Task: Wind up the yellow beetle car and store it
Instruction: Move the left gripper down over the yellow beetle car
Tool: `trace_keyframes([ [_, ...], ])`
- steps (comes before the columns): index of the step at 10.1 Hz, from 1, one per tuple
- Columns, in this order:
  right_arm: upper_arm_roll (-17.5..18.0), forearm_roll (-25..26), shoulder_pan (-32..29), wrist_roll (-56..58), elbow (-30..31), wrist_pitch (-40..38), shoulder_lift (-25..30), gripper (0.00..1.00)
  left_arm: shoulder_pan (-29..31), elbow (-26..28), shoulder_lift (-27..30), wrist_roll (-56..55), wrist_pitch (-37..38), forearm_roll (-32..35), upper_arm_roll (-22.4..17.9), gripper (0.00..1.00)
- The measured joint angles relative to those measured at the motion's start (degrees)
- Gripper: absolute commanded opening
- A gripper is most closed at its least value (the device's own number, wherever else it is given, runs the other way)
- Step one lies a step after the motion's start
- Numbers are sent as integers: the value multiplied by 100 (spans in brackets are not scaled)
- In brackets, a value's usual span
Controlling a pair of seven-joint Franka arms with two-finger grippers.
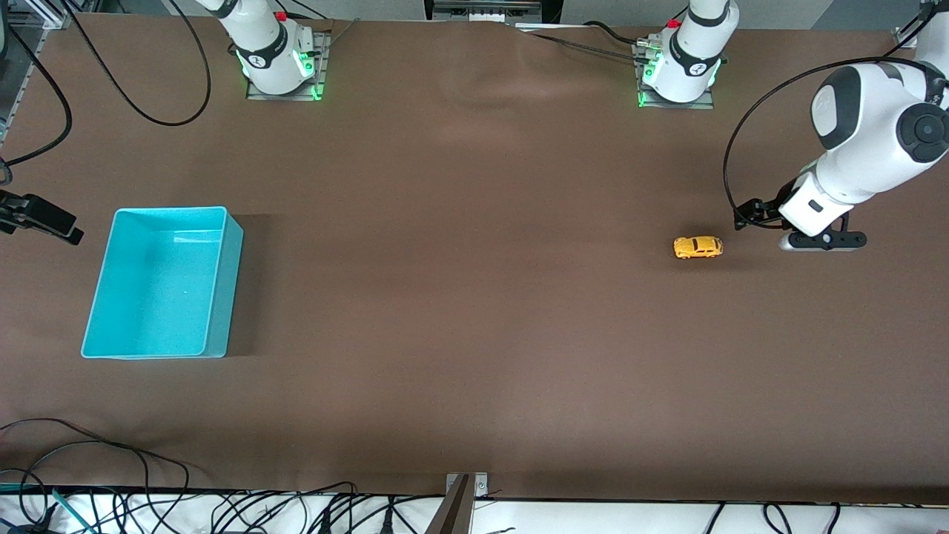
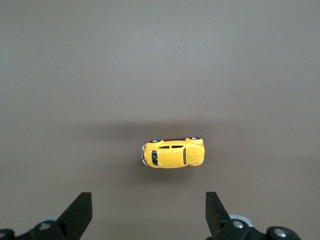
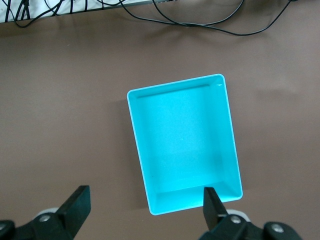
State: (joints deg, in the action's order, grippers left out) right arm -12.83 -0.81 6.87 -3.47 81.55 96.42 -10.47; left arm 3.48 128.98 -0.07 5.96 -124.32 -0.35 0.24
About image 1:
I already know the brown table cover sheet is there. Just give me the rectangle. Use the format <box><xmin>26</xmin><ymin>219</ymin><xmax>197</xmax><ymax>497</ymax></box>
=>
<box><xmin>0</xmin><ymin>15</ymin><xmax>949</xmax><ymax>505</ymax></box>

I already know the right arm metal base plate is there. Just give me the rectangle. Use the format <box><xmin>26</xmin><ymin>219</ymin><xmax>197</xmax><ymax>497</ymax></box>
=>
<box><xmin>246</xmin><ymin>30</ymin><xmax>332</xmax><ymax>101</ymax></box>

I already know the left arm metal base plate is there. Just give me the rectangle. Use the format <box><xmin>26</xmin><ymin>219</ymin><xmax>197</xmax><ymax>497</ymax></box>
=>
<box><xmin>632</xmin><ymin>41</ymin><xmax>716</xmax><ymax>111</ymax></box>

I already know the thick black base cable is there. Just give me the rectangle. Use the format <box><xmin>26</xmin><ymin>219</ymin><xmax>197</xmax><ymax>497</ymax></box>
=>
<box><xmin>583</xmin><ymin>20</ymin><xmax>646</xmax><ymax>47</ymax></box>

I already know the aluminium frame rail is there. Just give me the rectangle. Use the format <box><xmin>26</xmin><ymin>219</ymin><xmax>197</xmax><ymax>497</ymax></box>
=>
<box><xmin>0</xmin><ymin>0</ymin><xmax>71</xmax><ymax>142</ymax></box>

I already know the turquoise plastic bin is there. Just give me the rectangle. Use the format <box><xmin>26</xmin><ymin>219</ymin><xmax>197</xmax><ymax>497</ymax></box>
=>
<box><xmin>80</xmin><ymin>206</ymin><xmax>245</xmax><ymax>360</ymax></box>

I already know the teal plastic strip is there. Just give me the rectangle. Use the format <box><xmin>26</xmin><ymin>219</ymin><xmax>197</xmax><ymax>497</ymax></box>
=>
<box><xmin>52</xmin><ymin>488</ymin><xmax>93</xmax><ymax>534</ymax></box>

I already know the grey metal bar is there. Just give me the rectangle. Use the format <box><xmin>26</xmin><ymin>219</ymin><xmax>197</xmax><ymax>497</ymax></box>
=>
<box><xmin>426</xmin><ymin>475</ymin><xmax>475</xmax><ymax>534</ymax></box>

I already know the small metal bracket plate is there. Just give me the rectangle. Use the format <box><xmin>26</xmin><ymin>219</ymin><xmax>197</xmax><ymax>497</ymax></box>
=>
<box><xmin>445</xmin><ymin>472</ymin><xmax>489</xmax><ymax>498</ymax></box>

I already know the thin dark base cable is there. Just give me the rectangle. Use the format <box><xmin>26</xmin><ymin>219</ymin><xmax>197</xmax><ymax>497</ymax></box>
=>
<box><xmin>517</xmin><ymin>24</ymin><xmax>646</xmax><ymax>62</ymax></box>

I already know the yellow beetle toy car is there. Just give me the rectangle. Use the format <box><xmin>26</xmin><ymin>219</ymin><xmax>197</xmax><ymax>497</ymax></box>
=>
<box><xmin>673</xmin><ymin>236</ymin><xmax>724</xmax><ymax>260</ymax></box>

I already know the white power strip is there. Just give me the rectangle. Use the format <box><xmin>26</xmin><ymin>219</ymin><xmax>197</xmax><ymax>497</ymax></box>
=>
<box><xmin>432</xmin><ymin>0</ymin><xmax>543</xmax><ymax>17</ymax></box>

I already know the aluminium corner bracket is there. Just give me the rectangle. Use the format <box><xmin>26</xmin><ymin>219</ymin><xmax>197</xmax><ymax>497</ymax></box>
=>
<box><xmin>893</xmin><ymin>0</ymin><xmax>949</xmax><ymax>50</ymax></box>

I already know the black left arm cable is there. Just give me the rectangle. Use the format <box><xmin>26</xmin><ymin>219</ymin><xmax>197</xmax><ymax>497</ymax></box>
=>
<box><xmin>724</xmin><ymin>58</ymin><xmax>936</xmax><ymax>223</ymax></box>

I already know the long thin black cable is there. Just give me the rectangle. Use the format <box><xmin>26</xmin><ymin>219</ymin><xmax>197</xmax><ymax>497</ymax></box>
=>
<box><xmin>0</xmin><ymin>418</ymin><xmax>192</xmax><ymax>496</ymax></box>

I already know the long black right arm cable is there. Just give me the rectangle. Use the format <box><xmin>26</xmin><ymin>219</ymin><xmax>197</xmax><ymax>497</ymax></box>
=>
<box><xmin>63</xmin><ymin>0</ymin><xmax>212</xmax><ymax>126</ymax></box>

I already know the short black right arm cable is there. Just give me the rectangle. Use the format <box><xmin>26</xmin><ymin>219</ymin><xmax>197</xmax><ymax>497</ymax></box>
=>
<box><xmin>0</xmin><ymin>22</ymin><xmax>73</xmax><ymax>186</ymax></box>

